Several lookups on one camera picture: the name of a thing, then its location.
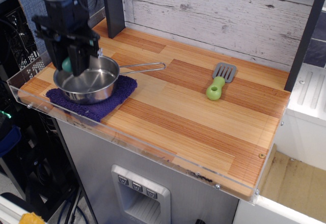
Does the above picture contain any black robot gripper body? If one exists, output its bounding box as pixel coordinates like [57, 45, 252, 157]
[32, 0, 100, 62]

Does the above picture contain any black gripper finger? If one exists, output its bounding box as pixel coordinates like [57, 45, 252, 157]
[50, 37, 69, 68]
[68, 45, 90, 76]

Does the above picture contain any dark green toy pickle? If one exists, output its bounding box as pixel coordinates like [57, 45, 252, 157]
[62, 57, 72, 73]

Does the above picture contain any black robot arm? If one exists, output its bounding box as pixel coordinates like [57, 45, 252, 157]
[32, 0, 100, 76]

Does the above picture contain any silver metal pot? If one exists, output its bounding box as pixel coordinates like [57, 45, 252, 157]
[53, 56, 166, 105]

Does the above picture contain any black plastic crate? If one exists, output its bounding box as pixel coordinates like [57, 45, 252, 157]
[1, 2, 39, 80]

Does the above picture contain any purple knitted cloth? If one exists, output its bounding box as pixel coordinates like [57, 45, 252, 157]
[46, 75, 138, 122]

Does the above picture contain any silver toy fridge cabinet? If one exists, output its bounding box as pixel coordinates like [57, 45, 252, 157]
[58, 121, 238, 223]

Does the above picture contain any clear acrylic table guard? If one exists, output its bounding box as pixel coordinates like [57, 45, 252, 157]
[10, 21, 290, 201]

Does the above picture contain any white toy sink counter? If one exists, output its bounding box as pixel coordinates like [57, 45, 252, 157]
[234, 64, 325, 223]

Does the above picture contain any dark grey left post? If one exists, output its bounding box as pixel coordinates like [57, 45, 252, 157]
[104, 0, 125, 39]

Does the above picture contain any dark grey post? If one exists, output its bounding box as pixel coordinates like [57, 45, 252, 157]
[284, 0, 325, 92]
[104, 0, 125, 39]

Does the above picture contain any grey spatula with green handle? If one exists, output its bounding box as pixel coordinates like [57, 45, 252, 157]
[206, 62, 237, 101]

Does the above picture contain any dark grey right post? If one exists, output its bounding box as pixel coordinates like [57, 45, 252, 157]
[284, 0, 325, 92]

